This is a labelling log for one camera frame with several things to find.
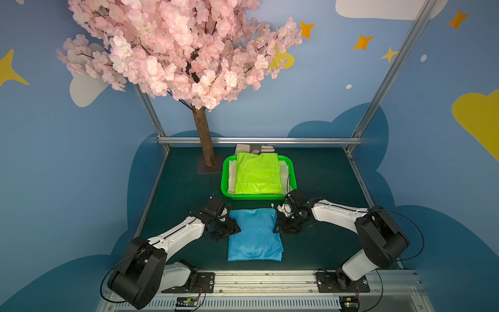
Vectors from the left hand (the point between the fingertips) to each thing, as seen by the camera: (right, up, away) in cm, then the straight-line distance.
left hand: (236, 229), depth 86 cm
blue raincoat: (+9, -3, -4) cm, 11 cm away
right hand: (+20, 0, +1) cm, 20 cm away
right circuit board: (+45, -24, -13) cm, 52 cm away
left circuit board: (-17, -23, -14) cm, 32 cm away
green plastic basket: (+28, +23, +12) cm, 39 cm away
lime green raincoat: (+10, +24, +10) cm, 28 cm away
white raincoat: (+24, +25, +15) cm, 38 cm away
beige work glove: (+9, +39, +34) cm, 53 cm away
